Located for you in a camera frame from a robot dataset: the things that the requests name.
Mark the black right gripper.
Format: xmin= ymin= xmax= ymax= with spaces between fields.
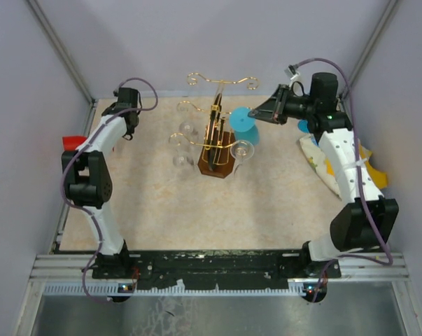
xmin=248 ymin=85 xmax=316 ymax=125

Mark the blue wine glass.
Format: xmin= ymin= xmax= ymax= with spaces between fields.
xmin=297 ymin=120 xmax=310 ymax=134
xmin=230 ymin=106 xmax=260 ymax=146

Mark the blue wine glass front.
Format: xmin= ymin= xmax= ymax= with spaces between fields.
xmin=230 ymin=106 xmax=260 ymax=146

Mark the clear wine glass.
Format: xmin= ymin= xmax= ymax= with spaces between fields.
xmin=168 ymin=134 xmax=194 ymax=168
xmin=230 ymin=140 xmax=255 ymax=175
xmin=176 ymin=101 xmax=197 ymax=137

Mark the red plastic wine glass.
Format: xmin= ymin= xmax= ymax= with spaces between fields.
xmin=62 ymin=135 xmax=87 ymax=151

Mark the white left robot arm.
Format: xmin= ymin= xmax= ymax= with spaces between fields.
xmin=62 ymin=87 xmax=141 ymax=278

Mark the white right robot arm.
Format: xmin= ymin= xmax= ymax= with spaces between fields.
xmin=249 ymin=72 xmax=399 ymax=277

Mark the yellow patterned cloth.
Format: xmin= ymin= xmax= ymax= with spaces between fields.
xmin=298 ymin=134 xmax=388 ymax=198

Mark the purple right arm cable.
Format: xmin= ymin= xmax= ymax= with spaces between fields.
xmin=289 ymin=57 xmax=394 ymax=305

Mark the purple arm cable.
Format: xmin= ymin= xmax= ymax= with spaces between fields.
xmin=289 ymin=57 xmax=394 ymax=305
xmin=62 ymin=77 xmax=159 ymax=302

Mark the gold wire glass rack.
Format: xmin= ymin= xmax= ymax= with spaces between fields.
xmin=170 ymin=73 xmax=259 ymax=179

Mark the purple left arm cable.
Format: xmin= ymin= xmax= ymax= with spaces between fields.
xmin=62 ymin=77 xmax=159 ymax=302

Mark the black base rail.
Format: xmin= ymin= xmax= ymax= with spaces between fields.
xmin=31 ymin=241 xmax=407 ymax=302

